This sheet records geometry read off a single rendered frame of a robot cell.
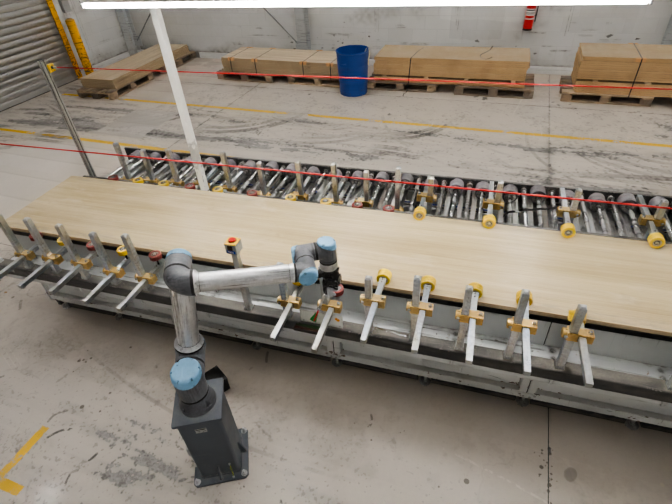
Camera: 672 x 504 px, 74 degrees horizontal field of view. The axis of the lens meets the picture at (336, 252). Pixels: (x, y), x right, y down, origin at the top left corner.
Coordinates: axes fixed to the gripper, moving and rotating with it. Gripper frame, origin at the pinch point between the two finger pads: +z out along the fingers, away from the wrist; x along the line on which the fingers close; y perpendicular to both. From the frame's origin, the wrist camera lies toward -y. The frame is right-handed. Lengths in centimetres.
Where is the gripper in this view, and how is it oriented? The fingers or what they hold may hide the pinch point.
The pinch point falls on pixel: (327, 295)
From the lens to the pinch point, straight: 237.4
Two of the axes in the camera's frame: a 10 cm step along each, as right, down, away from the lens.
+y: 9.6, 1.4, -2.6
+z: 0.6, 7.8, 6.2
